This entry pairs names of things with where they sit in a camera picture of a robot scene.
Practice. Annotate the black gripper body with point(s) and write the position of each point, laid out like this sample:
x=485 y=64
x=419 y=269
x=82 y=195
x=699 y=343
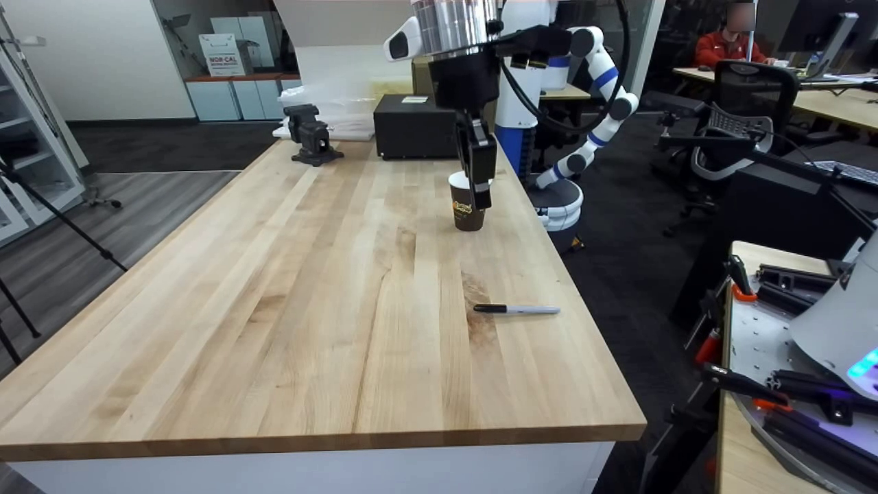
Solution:
x=478 y=145

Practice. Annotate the black capped grey marker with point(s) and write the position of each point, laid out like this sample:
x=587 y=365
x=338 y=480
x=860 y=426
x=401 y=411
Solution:
x=522 y=310

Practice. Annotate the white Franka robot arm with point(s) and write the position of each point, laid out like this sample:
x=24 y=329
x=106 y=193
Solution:
x=401 y=42

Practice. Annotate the white blue background robot arm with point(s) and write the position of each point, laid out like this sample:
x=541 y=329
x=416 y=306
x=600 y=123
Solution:
x=600 y=68

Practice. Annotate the brown paper coffee cup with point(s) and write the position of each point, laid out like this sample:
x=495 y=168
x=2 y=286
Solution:
x=463 y=212

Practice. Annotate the black controller box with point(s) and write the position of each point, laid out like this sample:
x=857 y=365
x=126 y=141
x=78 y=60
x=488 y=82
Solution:
x=412 y=126

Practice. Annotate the brown cardboard box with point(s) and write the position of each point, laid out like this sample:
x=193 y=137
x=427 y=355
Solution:
x=419 y=78

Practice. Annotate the white stacked panel structure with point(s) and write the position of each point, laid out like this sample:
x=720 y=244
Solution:
x=348 y=56

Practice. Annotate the black bench vise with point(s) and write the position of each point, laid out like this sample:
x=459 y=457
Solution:
x=312 y=137

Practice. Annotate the low white cabinet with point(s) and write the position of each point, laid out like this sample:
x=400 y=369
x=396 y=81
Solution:
x=235 y=98

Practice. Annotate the grey framed board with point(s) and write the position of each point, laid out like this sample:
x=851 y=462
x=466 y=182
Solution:
x=252 y=37

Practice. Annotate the black mesh office chair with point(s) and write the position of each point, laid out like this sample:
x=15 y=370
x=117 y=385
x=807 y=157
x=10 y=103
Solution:
x=742 y=119

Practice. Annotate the white printed poster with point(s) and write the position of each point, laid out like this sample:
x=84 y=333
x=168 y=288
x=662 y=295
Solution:
x=223 y=56

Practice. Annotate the person in red shirt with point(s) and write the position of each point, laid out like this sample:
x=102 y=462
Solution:
x=732 y=42

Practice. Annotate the grey metal plate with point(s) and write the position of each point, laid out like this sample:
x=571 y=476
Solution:
x=764 y=337

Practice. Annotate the orange black bar clamp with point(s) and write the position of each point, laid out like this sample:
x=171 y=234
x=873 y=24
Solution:
x=777 y=385

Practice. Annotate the wooden side table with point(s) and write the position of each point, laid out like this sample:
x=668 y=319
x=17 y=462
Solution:
x=732 y=457

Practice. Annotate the light wooden office desk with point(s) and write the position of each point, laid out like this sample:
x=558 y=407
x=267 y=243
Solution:
x=838 y=104

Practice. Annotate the grey laptop computer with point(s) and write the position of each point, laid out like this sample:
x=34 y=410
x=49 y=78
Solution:
x=828 y=42

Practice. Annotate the grey tilted panel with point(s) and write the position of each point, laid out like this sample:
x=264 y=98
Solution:
x=846 y=319

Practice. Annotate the black tripod thin legs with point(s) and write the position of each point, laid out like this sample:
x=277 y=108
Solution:
x=69 y=223

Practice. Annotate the white metal shelf rack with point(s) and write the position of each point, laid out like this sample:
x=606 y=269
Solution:
x=36 y=155

